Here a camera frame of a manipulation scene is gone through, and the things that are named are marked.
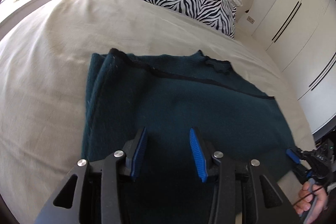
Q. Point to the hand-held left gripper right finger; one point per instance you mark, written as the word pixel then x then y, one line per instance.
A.
pixel 198 155

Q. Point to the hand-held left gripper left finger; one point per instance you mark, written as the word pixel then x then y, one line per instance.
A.
pixel 138 153

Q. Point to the white wardrobe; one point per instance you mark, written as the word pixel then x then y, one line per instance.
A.
pixel 288 29

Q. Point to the dark teal blanket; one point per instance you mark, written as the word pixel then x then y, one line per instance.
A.
pixel 170 98

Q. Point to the beige bed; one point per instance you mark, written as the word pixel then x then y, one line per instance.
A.
pixel 52 56

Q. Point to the wall socket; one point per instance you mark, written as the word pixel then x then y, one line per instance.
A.
pixel 250 19

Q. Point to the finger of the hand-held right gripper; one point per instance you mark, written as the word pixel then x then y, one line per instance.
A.
pixel 302 172
pixel 293 156

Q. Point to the person's right hand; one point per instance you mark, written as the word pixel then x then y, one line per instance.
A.
pixel 321 200

